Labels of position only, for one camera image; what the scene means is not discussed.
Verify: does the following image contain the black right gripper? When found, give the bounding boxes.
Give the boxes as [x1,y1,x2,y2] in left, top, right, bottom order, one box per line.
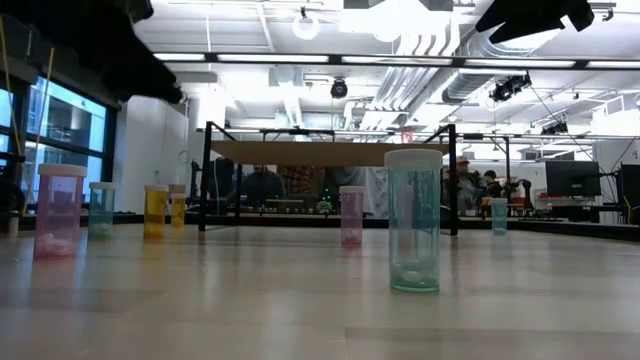
[474,0,596,45]

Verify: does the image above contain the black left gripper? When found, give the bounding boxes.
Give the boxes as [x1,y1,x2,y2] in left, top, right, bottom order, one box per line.
[0,0,184,105]

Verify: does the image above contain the yellow pill bottle white cap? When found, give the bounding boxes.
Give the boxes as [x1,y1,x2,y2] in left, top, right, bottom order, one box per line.
[143,184,170,241]
[169,193,188,230]

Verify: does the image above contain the purple pill bottle white cap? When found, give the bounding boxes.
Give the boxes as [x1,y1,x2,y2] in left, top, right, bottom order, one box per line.
[33,163,88,261]
[339,185,366,247]

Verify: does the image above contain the teal pill bottle white cap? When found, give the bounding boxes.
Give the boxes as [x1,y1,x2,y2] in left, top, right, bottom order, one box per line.
[490,197,509,236]
[383,148,444,294]
[88,181,117,239]

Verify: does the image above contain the large glass window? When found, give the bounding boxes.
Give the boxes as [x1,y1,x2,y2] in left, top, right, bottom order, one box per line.
[0,74,120,211]

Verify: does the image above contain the person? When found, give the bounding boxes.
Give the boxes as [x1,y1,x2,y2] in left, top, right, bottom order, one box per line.
[449,154,484,214]
[243,164,286,210]
[481,169,505,200]

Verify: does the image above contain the black computer monitor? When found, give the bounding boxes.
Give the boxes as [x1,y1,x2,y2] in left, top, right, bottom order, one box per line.
[544,159,603,198]
[619,163,640,226]

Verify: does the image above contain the small decorated green tree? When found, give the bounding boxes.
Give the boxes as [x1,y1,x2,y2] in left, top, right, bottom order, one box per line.
[315,187,334,215]

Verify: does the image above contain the white draped cloth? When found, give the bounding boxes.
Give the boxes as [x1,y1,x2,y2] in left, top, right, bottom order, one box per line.
[327,167,391,219]

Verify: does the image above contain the silver ventilation duct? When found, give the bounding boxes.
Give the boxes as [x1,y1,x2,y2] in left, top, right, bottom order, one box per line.
[440,27,566,106]

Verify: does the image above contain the yellow hanging cord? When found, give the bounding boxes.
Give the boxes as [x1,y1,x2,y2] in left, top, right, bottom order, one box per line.
[22,47,56,216]
[0,17,24,156]

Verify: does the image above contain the white ring lamp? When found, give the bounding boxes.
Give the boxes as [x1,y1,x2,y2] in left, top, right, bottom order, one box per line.
[291,11,322,42]

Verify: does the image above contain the patterned wall hanging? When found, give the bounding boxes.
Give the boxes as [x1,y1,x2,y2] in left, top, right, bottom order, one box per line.
[277,164,326,199]

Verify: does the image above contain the wooden shelf black metal frame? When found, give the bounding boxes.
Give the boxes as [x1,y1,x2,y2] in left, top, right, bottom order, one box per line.
[198,121,459,237]

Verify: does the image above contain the black overhead camera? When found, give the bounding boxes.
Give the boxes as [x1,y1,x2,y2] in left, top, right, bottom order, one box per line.
[329,77,350,100]

